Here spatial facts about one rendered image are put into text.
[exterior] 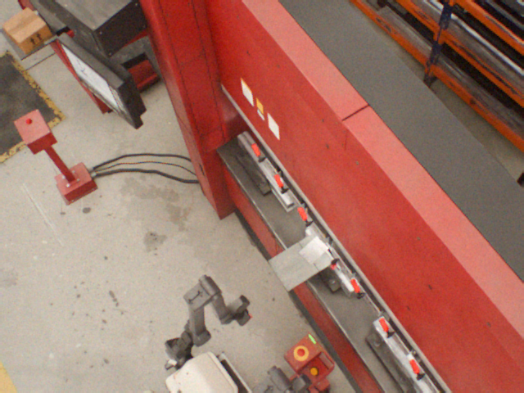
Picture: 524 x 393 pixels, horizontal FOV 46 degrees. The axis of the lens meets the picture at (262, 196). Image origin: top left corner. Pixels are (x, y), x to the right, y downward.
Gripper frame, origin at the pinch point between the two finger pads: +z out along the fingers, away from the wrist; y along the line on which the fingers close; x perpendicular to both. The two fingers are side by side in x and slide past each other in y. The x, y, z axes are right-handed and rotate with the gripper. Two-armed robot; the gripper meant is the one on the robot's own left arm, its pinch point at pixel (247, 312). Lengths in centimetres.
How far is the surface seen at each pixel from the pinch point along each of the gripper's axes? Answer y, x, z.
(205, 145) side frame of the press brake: 89, -32, 21
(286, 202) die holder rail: 34, -43, 25
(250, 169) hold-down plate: 65, -40, 31
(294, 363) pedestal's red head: -28.6, 5.6, 21.4
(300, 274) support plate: -1.1, -27.9, 13.8
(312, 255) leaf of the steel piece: 2.8, -37.2, 18.3
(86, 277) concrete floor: 112, 100, 61
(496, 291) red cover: -69, -95, -98
